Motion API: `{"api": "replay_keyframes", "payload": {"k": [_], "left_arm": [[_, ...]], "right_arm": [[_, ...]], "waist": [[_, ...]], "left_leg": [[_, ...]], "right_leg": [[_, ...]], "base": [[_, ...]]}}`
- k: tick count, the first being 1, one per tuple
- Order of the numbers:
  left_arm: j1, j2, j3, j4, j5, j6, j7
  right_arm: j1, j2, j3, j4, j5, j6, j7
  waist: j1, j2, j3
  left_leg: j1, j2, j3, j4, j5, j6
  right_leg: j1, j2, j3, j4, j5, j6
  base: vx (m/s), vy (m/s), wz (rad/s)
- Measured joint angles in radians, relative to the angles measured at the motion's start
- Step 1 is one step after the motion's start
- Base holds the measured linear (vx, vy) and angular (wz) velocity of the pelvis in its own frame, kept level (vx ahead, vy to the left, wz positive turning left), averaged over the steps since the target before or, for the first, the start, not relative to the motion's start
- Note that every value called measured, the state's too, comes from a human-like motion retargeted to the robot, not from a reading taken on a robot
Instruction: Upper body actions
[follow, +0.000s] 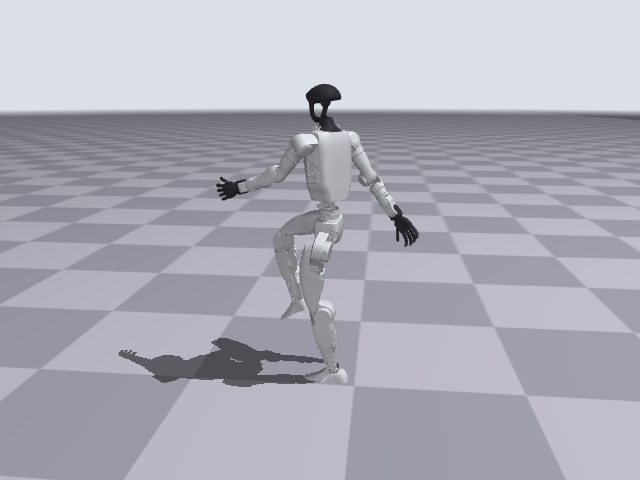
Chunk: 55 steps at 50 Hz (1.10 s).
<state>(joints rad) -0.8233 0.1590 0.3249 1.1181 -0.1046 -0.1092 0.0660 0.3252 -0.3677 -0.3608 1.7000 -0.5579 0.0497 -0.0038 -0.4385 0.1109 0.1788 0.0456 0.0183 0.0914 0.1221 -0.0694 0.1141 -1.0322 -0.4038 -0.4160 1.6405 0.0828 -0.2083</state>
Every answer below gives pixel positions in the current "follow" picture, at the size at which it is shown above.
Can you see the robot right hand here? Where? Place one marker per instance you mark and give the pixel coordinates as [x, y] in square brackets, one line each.
[403, 225]

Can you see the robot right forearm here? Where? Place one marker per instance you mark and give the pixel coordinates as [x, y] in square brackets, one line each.
[386, 201]

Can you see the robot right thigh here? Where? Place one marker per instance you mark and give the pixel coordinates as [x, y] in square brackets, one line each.
[301, 224]

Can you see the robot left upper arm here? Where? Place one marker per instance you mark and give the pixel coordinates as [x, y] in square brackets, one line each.
[301, 145]

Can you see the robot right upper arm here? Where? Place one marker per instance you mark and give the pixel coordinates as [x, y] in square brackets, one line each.
[361, 161]

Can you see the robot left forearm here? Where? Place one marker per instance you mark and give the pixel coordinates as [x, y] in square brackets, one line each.
[263, 180]

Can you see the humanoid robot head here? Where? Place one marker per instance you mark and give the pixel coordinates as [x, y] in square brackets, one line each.
[323, 94]

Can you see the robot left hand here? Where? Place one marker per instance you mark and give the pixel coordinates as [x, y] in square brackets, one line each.
[230, 189]

